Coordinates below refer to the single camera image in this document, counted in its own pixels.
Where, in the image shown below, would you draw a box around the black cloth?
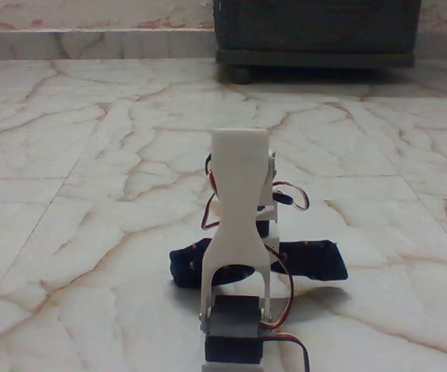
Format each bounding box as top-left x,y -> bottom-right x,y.
168,238 -> 349,290

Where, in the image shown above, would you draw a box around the black cabinet caster wheel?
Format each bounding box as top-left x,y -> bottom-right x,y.
229,65 -> 252,84

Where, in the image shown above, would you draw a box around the dark wooden cabinet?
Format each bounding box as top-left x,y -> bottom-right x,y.
211,0 -> 422,70

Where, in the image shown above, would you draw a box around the red white black servo cable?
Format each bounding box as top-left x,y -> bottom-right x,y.
261,247 -> 296,331
201,153 -> 225,230
271,180 -> 311,212

